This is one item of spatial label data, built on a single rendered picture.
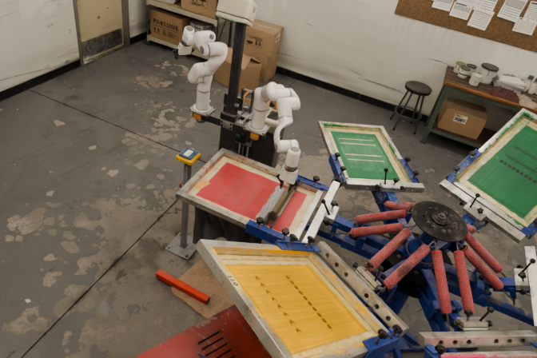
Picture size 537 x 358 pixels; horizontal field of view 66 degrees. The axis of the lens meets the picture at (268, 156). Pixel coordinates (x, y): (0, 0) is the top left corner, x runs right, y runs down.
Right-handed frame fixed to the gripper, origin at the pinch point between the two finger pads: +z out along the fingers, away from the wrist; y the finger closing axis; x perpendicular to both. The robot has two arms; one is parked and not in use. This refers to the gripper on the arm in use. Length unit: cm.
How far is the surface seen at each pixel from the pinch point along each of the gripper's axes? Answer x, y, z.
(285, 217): 7.4, -6.3, 16.6
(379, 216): -5, -58, -2
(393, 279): 35, -73, -1
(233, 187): 0.8, 33.6, 16.6
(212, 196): 16.2, 40.1, 16.6
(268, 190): -9.4, 13.3, 16.6
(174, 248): -5, 81, 111
